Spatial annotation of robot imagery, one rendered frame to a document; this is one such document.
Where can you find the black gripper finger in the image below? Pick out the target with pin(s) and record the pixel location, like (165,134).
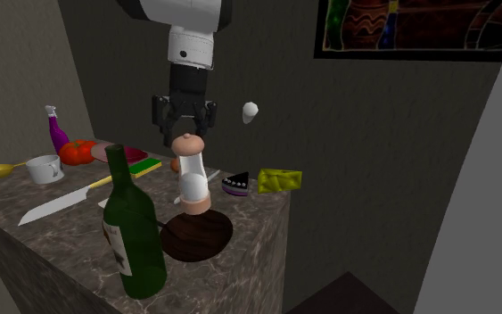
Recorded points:
(163,115)
(205,116)

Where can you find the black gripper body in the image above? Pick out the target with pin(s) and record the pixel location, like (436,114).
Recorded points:
(188,85)

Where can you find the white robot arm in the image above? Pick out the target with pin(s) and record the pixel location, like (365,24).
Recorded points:
(181,13)

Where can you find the pink plate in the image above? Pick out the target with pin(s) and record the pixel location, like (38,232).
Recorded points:
(135,153)

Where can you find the small orange fruit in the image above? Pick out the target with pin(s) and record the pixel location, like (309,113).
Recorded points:
(174,165)

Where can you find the green and yellow sponge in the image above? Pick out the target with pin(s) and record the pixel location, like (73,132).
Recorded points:
(145,167)

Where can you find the tan and white pepper mill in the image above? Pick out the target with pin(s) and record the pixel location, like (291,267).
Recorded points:
(193,178)

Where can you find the dark cake slice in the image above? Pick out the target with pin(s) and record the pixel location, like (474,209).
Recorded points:
(236,185)

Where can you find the red tomato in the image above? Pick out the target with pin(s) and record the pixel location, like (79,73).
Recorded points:
(76,153)

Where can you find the yellow green crumpled block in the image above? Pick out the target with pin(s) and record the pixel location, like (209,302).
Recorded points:
(278,181)

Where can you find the small white flat piece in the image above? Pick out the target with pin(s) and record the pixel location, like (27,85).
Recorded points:
(103,203)

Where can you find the purple spray bottle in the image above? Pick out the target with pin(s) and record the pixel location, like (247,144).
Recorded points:
(57,135)

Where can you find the dark brown wooden bowl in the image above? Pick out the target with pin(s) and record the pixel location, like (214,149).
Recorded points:
(198,239)

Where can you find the green wine bottle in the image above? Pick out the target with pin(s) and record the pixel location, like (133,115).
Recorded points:
(135,235)

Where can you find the white mug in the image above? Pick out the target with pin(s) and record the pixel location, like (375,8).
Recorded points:
(44,170)

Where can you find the dark framed wall picture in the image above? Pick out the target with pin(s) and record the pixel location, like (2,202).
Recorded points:
(415,28)

